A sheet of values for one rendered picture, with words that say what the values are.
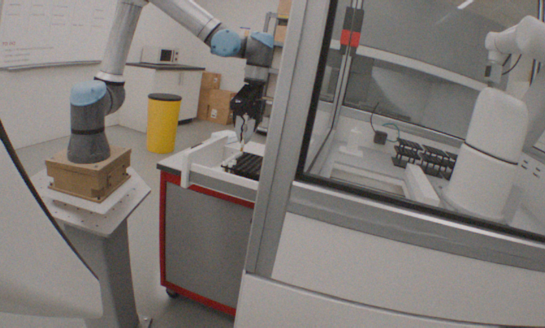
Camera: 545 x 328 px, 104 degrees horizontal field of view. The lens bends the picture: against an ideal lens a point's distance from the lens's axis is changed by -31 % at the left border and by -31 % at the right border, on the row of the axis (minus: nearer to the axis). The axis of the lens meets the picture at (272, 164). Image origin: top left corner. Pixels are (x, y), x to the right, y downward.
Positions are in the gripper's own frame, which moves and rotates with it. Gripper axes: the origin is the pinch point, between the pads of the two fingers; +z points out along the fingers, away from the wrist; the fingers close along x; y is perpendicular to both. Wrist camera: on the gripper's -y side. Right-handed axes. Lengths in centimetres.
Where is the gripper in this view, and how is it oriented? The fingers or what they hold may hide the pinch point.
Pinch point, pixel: (242, 140)
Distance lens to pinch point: 101.3
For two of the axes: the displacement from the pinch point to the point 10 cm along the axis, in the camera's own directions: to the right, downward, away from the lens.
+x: -9.5, -2.5, 2.0
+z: -1.8, 9.3, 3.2
